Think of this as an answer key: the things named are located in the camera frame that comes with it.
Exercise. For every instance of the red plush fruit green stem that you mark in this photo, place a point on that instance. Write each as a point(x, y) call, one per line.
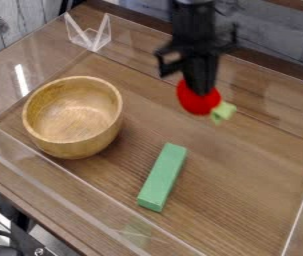
point(208, 105)

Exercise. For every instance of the light wooden bowl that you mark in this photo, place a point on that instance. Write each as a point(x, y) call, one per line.
point(73, 116)

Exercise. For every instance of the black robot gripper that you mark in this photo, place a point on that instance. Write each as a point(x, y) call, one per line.
point(199, 41)

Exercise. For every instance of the green rectangular block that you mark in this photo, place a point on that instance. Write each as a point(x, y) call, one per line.
point(162, 177)

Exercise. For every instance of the black table frame bracket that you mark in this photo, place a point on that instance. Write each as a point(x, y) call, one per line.
point(27, 244)

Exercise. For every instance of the clear acrylic tray enclosure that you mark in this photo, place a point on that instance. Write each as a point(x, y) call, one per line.
point(236, 204)

